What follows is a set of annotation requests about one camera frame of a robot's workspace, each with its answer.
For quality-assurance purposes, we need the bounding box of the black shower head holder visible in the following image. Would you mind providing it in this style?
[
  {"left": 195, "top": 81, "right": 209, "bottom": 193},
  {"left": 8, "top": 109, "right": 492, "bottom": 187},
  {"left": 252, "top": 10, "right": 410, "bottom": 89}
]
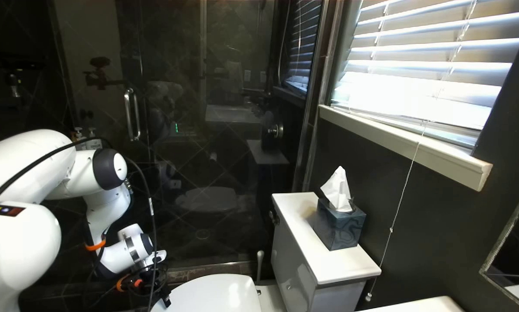
[{"left": 82, "top": 55, "right": 126, "bottom": 91}]

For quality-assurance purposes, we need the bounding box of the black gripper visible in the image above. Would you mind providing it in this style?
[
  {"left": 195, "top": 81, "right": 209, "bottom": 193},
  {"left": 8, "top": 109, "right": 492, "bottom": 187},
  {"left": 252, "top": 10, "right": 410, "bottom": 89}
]
[{"left": 145, "top": 275, "right": 174, "bottom": 312}]

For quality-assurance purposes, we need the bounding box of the window blind cord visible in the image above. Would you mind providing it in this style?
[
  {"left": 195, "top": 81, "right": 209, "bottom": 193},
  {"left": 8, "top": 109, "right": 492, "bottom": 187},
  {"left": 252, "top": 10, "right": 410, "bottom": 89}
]
[{"left": 363, "top": 154, "right": 419, "bottom": 303}]

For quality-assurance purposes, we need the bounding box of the white tissue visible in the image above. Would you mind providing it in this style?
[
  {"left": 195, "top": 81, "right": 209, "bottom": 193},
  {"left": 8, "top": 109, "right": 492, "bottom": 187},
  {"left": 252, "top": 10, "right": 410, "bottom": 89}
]
[{"left": 318, "top": 164, "right": 356, "bottom": 214}]

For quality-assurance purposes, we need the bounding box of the white toilet brush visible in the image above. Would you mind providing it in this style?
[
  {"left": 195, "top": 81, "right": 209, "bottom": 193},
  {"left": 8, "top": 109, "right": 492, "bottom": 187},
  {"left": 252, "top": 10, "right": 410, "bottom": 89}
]
[{"left": 254, "top": 247, "right": 268, "bottom": 285}]

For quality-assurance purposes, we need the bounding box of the white window sill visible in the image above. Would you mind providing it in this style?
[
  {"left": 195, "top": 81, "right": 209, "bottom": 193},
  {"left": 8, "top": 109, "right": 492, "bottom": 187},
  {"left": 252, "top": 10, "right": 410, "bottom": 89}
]
[{"left": 317, "top": 102, "right": 495, "bottom": 192}]

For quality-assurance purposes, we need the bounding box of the dark marbled tissue box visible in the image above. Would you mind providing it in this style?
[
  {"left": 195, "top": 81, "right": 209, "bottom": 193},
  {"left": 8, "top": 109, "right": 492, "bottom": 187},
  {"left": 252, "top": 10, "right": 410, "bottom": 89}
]
[{"left": 311, "top": 193, "right": 369, "bottom": 251}]

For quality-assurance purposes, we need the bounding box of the large white window blind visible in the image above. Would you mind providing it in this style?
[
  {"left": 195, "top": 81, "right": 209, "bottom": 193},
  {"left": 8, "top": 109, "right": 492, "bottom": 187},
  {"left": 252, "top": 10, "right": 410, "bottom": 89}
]
[{"left": 330, "top": 0, "right": 519, "bottom": 155}]

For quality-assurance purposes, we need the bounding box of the white toilet tank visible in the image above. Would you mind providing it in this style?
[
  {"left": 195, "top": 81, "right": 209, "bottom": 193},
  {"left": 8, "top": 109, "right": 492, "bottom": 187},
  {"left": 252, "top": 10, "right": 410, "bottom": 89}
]
[{"left": 270, "top": 190, "right": 384, "bottom": 312}]

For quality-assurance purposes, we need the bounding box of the metal shower door handle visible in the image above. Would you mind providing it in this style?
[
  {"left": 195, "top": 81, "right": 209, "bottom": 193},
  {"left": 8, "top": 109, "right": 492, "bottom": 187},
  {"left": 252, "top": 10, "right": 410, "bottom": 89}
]
[{"left": 122, "top": 86, "right": 145, "bottom": 143}]

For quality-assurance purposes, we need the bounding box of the white vanity countertop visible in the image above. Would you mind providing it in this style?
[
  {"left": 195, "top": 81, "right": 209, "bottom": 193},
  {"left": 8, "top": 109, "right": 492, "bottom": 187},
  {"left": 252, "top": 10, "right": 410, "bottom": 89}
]
[{"left": 358, "top": 294, "right": 468, "bottom": 312}]

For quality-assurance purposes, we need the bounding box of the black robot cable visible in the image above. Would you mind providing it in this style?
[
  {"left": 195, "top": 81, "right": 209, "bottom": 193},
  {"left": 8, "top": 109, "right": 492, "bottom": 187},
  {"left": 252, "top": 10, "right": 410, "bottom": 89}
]
[{"left": 0, "top": 135, "right": 160, "bottom": 312}]

